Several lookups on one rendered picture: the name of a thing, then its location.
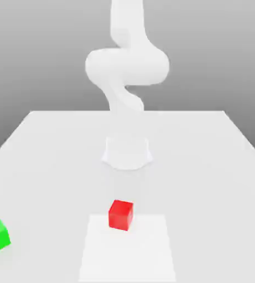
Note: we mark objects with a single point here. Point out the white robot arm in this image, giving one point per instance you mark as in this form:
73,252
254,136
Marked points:
127,66

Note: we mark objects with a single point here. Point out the small red cube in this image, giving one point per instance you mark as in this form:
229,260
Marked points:
120,215

